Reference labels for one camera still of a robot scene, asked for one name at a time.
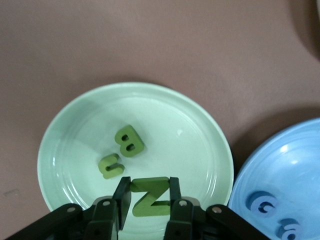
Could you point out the blue letter c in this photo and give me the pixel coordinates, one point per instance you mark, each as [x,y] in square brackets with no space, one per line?
[252,202]

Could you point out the green plate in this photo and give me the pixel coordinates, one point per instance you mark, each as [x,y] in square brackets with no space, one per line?
[175,125]

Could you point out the blue plate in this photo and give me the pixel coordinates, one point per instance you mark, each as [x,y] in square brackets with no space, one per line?
[300,175]

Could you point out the green letter B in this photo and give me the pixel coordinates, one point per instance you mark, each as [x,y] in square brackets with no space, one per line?
[127,142]

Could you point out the brown table cover mat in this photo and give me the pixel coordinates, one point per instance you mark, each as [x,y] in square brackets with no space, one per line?
[100,37]

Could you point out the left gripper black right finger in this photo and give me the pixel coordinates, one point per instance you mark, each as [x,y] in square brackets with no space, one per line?
[182,220]

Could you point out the blue letter a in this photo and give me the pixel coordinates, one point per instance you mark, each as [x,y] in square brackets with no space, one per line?
[287,223]

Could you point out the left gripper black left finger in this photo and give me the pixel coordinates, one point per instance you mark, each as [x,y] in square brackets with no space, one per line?
[102,220]

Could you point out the green letter u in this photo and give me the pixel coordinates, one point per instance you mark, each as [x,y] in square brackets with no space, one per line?
[113,174]

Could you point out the green letter N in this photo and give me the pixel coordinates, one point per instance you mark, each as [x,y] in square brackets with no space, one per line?
[150,197]

